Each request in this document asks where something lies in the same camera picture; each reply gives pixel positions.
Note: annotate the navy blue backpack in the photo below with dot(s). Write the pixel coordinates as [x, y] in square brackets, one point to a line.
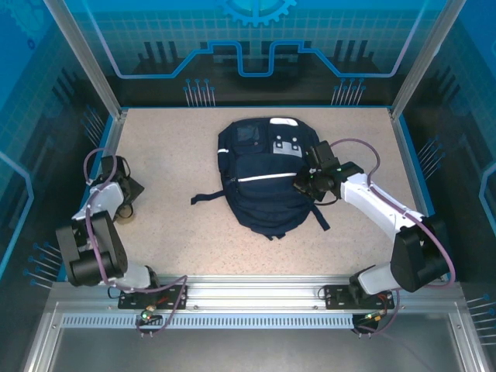
[263, 201]

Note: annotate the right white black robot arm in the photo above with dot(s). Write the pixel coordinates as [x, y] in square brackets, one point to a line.
[368, 197]

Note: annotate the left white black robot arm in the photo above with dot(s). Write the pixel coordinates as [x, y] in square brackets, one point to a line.
[104, 197]

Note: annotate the grey metal panel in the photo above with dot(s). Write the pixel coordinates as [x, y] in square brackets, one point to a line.
[252, 348]

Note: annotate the aluminium side rail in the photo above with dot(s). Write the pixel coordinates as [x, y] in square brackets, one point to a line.
[114, 135]
[401, 135]

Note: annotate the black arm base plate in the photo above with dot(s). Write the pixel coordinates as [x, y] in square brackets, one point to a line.
[333, 296]
[174, 296]

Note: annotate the aluminium front rail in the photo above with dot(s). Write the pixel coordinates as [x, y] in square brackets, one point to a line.
[252, 290]

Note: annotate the aluminium frame post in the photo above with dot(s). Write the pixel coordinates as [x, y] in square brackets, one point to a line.
[87, 58]
[424, 58]

